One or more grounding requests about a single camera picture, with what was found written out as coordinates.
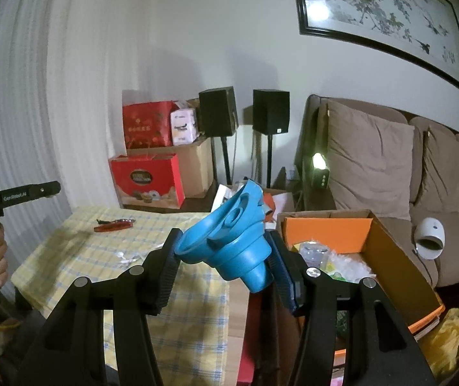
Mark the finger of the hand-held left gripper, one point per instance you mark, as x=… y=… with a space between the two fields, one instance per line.
x=32 y=195

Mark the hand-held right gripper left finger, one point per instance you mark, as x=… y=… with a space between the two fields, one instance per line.
x=169 y=265

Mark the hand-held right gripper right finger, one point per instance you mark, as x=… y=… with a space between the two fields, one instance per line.
x=288 y=279

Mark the clear plastic cup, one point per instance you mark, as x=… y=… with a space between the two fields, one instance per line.
x=314 y=255

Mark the white earphones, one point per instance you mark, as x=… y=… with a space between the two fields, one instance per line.
x=123 y=255

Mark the white duster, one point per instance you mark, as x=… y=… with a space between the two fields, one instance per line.
x=350 y=267

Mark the blue collapsible funnel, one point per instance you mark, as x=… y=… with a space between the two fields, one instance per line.
x=233 y=241

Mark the red pocket knife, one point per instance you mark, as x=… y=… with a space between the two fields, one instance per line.
x=113 y=226

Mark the orange cardboard box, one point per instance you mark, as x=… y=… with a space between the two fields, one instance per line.
x=394 y=265

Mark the yellow checked tablecloth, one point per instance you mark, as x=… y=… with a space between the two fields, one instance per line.
x=92 y=273

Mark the open cardboard clutter box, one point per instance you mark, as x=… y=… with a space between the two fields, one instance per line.
x=281 y=199

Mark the orange paper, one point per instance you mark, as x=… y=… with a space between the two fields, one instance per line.
x=267 y=201

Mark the white curtain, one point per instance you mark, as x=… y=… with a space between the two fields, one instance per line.
x=20 y=108

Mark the red box with round label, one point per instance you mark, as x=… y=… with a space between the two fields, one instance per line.
x=145 y=179

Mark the brown cardboard box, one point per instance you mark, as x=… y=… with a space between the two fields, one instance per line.
x=195 y=169

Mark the small black lit device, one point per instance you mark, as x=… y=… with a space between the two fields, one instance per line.
x=320 y=175

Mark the black speaker stand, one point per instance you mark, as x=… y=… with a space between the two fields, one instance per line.
x=226 y=161
x=269 y=161

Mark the red box with gold print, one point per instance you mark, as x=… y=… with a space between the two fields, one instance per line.
x=147 y=126

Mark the brown sofa cushion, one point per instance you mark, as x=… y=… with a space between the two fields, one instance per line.
x=370 y=161
x=442 y=173

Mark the white dome lamp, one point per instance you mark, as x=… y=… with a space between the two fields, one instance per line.
x=430 y=233

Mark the black speaker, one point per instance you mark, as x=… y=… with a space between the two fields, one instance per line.
x=270 y=110
x=217 y=112

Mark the brown sofa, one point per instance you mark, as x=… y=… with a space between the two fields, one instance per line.
x=446 y=241

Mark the yellow plastic bag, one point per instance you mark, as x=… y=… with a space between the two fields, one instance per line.
x=450 y=337

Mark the framed ink painting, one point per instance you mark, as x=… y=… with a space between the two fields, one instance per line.
x=374 y=4

